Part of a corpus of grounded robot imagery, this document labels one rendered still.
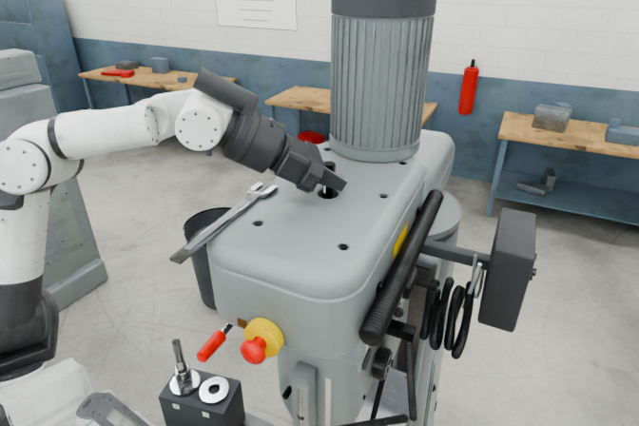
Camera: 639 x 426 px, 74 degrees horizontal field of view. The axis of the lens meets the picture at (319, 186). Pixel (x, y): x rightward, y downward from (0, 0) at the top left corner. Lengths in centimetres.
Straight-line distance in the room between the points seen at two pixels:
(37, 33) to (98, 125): 713
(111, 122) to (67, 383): 44
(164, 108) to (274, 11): 494
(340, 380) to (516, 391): 219
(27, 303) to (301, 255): 45
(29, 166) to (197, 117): 24
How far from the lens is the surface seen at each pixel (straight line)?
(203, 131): 63
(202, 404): 145
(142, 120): 68
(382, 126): 85
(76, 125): 71
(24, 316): 84
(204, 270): 306
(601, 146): 431
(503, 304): 104
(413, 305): 133
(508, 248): 97
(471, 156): 519
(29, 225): 77
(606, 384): 331
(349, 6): 81
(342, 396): 95
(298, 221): 67
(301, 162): 67
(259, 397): 279
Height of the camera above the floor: 225
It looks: 28 degrees down
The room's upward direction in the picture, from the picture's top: straight up
